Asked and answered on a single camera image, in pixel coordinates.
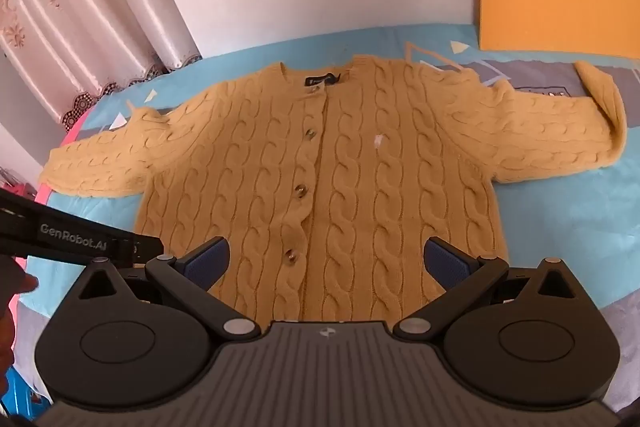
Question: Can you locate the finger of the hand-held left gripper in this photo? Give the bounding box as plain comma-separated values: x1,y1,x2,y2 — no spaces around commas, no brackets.
114,233,165,267

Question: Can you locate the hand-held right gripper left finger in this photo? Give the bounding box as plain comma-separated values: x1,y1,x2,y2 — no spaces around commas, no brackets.
67,236,262,341

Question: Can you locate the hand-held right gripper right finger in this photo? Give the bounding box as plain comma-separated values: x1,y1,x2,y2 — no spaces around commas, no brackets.
392,237,587,343

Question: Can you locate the yellow cable-knit cardigan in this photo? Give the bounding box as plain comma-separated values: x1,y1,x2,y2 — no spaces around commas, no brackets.
39,54,628,324

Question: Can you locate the person's left hand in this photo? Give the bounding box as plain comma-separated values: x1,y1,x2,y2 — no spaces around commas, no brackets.
0,254,41,374

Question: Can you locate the blue patterned bed sheet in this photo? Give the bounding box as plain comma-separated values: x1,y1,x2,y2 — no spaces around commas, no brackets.
9,24,640,414

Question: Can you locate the pink embroidered curtain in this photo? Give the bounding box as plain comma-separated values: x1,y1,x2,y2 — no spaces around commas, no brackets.
0,0,203,134

